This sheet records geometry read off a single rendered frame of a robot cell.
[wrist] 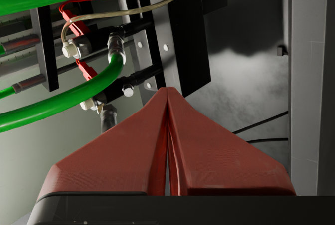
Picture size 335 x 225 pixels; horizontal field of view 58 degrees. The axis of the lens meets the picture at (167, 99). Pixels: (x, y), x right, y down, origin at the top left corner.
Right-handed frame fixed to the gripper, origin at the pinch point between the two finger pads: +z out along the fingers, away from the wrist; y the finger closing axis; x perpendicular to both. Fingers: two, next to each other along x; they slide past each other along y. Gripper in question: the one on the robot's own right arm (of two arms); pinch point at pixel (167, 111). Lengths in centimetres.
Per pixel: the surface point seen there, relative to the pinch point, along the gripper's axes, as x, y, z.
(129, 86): 17.2, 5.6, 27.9
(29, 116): 6.7, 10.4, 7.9
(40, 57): 18.6, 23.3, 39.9
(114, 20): 21, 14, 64
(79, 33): 9.5, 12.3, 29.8
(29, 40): 14.1, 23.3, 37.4
